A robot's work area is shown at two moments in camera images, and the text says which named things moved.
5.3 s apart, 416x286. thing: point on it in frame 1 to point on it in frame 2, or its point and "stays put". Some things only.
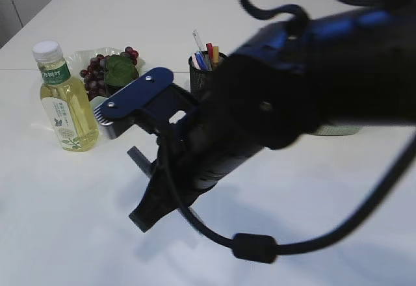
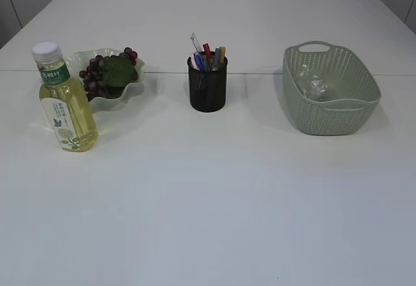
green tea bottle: [66, 100] stays put
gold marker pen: [216, 54] to [223, 53]
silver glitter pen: [140, 160] to [217, 58]
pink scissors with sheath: [195, 62] stays put
